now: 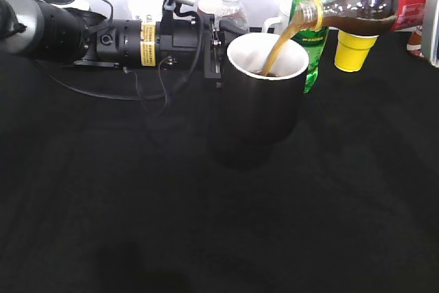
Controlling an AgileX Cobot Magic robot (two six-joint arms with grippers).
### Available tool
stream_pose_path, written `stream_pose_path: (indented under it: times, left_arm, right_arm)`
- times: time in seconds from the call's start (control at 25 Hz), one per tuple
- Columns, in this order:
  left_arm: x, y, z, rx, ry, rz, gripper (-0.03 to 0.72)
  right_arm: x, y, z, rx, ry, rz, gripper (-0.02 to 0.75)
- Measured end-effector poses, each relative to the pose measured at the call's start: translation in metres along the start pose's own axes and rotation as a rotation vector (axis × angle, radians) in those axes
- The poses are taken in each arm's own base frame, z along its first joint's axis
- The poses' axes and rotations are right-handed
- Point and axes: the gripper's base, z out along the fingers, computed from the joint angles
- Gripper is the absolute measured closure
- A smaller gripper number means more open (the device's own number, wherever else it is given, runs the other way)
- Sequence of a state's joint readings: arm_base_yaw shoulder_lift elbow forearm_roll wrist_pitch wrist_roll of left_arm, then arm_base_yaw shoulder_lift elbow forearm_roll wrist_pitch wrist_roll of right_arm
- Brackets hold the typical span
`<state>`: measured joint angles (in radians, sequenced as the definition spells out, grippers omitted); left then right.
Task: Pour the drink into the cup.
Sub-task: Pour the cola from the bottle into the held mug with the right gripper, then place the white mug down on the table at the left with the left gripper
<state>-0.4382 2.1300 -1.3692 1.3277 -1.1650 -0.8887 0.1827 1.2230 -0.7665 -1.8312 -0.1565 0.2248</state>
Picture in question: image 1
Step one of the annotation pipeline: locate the black paper cup white inside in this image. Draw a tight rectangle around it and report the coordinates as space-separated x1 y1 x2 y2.
209 33 309 170

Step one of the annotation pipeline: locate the red ceramic mug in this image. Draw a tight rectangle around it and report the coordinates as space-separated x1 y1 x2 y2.
197 0 222 16

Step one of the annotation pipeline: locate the black cable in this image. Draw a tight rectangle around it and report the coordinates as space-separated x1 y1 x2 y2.
34 8 203 143

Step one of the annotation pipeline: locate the clear water bottle green label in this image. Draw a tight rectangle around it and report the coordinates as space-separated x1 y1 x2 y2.
215 0 250 32

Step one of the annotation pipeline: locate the white ceramic mug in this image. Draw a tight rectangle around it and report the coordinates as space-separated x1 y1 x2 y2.
261 0 293 35

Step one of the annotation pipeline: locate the black table cloth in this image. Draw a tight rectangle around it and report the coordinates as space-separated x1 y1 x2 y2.
1 33 438 292

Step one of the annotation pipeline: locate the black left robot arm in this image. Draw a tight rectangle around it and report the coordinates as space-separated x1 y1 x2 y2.
1 0 246 89

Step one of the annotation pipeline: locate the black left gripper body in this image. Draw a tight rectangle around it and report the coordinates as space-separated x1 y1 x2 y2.
156 11 247 90

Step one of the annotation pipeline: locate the yellow paper cup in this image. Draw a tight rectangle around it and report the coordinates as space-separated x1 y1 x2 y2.
334 30 378 73

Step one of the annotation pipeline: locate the brown cola bottle red label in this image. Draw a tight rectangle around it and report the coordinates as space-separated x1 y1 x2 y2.
293 0 426 36

